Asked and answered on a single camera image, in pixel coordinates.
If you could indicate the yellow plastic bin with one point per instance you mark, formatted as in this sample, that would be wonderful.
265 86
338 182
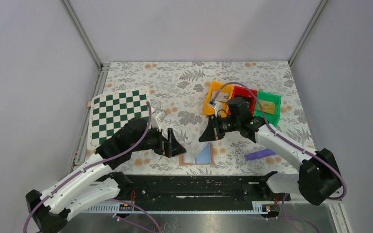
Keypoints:
219 92

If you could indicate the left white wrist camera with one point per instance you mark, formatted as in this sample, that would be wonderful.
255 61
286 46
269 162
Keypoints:
157 119

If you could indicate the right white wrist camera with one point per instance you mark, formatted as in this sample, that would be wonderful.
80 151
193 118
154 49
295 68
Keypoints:
216 105

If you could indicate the tan leather card holder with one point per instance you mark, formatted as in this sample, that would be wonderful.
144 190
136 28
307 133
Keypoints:
197 155

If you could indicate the green white chessboard mat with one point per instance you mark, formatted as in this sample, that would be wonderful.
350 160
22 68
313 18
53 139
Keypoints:
111 111

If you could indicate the red plastic bin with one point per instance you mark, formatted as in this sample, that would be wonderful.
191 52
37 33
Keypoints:
247 95

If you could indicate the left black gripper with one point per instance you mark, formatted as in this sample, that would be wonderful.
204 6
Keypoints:
167 145

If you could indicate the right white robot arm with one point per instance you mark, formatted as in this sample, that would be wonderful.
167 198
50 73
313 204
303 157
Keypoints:
318 176

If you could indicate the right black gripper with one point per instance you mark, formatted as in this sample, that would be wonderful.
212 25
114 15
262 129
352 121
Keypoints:
214 127

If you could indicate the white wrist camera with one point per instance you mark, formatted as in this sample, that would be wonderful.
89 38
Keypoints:
157 119
216 105

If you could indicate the green plastic bin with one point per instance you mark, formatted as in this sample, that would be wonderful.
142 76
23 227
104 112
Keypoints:
272 119

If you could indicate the purple marker pen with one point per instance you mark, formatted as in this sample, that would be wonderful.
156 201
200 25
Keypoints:
259 154

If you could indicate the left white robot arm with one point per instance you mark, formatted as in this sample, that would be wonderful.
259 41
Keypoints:
97 180

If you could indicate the gold card in green bin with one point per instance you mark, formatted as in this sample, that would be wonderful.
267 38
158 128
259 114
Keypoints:
267 106

